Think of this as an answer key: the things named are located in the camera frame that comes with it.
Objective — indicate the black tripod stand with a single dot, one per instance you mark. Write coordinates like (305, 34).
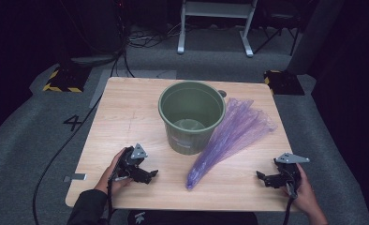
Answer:
(276, 31)

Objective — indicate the green plastic bin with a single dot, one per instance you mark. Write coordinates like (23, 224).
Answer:
(188, 140)

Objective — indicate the white metal stand frame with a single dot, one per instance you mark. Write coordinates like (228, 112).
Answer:
(215, 9)

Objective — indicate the black yellow striped base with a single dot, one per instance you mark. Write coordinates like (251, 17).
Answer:
(284, 82)
(67, 78)

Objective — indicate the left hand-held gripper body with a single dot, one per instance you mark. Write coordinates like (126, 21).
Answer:
(131, 168)

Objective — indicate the person's right hand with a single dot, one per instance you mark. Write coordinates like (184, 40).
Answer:
(306, 197)

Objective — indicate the person's left hand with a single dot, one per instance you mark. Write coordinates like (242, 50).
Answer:
(107, 182)

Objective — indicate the grey column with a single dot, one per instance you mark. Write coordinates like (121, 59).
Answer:
(313, 34)

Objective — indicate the grey tape strip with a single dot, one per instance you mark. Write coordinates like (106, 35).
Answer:
(76, 177)

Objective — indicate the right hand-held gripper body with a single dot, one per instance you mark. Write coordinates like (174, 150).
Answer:
(288, 175)

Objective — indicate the dark round table grommet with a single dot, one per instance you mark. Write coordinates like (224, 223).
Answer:
(222, 93)

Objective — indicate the person's dark clothing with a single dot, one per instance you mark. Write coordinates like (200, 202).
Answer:
(198, 218)

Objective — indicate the purple plastic bag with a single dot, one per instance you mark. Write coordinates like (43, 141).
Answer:
(232, 134)

